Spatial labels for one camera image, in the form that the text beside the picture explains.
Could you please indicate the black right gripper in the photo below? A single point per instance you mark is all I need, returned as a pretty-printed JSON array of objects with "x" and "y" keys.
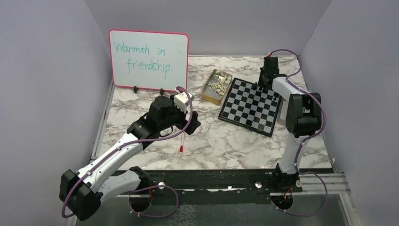
[{"x": 260, "y": 82}]

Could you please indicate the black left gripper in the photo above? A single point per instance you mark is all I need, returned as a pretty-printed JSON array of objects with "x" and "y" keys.
[{"x": 193, "y": 124}]

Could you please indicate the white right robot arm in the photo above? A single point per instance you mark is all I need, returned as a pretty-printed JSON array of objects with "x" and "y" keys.
[{"x": 302, "y": 117}]

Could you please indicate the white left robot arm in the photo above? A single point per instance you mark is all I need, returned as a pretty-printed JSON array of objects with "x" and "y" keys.
[{"x": 82, "y": 192}]

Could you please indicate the pile of white chess pieces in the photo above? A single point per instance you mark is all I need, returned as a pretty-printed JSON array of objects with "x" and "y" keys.
[{"x": 219, "y": 82}]

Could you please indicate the white and red marker pen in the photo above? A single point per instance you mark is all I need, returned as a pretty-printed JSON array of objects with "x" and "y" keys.
[{"x": 182, "y": 144}]

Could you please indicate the black and silver chessboard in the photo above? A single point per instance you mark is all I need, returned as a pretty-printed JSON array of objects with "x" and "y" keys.
[{"x": 250, "y": 108}]

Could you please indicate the pink tin tray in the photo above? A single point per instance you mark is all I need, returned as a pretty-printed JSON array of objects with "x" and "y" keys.
[{"x": 282, "y": 112}]

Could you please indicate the gold tin tray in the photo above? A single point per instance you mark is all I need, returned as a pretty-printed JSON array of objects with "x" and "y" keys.
[{"x": 209, "y": 95}]

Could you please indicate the pink framed whiteboard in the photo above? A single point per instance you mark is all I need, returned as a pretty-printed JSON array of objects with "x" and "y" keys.
[{"x": 149, "y": 60}]

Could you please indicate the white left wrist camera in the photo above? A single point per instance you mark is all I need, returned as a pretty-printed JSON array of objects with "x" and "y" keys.
[{"x": 181, "y": 101}]

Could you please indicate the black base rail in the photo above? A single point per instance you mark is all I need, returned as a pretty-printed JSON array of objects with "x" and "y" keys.
[{"x": 211, "y": 187}]

